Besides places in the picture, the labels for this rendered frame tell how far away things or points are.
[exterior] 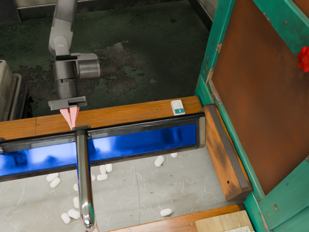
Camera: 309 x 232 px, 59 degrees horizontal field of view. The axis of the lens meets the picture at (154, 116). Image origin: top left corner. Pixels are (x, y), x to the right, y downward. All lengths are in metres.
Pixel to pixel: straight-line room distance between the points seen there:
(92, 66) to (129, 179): 0.36
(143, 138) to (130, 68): 1.72
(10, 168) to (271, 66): 0.56
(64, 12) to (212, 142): 0.57
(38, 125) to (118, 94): 1.13
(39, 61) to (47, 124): 1.45
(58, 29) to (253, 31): 0.51
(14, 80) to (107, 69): 0.76
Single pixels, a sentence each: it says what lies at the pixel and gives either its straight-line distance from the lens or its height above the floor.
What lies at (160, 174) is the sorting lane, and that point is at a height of 0.74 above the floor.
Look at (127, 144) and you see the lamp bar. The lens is 0.52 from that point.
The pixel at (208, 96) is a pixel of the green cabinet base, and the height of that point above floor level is 0.83.
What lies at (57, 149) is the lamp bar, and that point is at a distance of 0.53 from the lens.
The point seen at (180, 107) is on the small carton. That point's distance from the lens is 0.96.
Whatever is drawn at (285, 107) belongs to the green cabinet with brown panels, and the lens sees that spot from 0.63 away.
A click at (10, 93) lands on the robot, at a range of 1.69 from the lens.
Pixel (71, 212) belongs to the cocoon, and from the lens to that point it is 0.83.
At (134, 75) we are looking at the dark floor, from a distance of 2.16.
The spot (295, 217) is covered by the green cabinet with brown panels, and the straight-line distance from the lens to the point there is 0.69.
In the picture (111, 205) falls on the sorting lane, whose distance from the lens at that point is 0.84.
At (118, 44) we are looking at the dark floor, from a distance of 2.44.
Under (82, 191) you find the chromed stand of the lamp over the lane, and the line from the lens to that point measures 0.45.
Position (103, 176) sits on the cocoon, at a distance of 0.85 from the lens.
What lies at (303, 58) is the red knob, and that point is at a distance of 0.52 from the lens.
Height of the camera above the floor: 1.53
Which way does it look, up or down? 53 degrees down
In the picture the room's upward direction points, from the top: 5 degrees clockwise
